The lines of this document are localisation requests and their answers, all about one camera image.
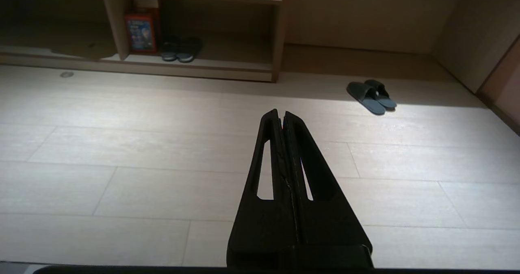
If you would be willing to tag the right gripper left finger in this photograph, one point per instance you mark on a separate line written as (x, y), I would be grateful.
(264, 229)

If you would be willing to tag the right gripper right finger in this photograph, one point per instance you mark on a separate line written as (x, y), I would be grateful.
(329, 229)

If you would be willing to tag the wooden shoe shelf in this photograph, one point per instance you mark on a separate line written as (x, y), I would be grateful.
(195, 26)

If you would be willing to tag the dark blue slipper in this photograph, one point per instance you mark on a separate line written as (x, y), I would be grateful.
(170, 48)
(365, 97)
(188, 49)
(381, 93)

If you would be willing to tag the red printed box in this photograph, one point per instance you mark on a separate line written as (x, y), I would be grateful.
(141, 31)

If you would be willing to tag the round floor drain cover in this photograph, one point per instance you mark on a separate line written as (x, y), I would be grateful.
(66, 74)

